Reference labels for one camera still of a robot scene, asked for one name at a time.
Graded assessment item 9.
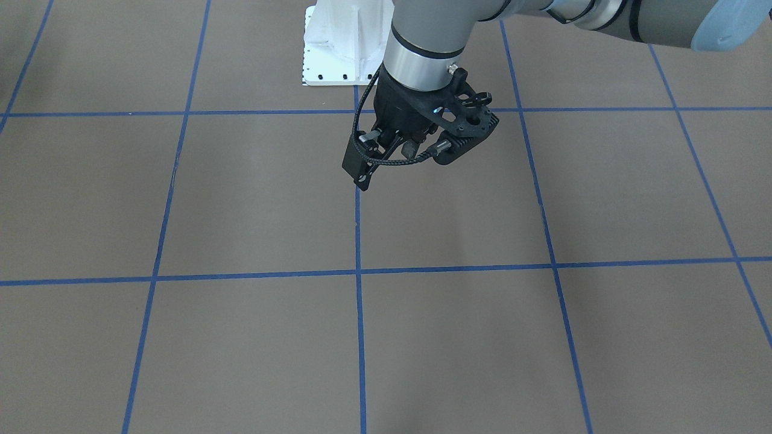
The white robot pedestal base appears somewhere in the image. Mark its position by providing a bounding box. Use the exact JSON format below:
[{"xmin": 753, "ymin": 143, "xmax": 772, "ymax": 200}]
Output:
[{"xmin": 302, "ymin": 1, "xmax": 394, "ymax": 86}]

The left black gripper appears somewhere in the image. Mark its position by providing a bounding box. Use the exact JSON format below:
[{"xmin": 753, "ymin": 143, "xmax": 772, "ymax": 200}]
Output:
[{"xmin": 341, "ymin": 71, "xmax": 446, "ymax": 190}]

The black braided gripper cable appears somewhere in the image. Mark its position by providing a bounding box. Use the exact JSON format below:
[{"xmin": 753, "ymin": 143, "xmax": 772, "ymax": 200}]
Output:
[{"xmin": 351, "ymin": 66, "xmax": 453, "ymax": 183}]

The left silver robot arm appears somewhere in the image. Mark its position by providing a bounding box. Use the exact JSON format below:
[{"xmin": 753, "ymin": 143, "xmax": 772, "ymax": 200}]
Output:
[{"xmin": 341, "ymin": 1, "xmax": 770, "ymax": 190}]

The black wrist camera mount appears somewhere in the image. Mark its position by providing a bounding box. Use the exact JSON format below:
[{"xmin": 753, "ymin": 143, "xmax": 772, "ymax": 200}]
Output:
[{"xmin": 433, "ymin": 67, "xmax": 499, "ymax": 165}]

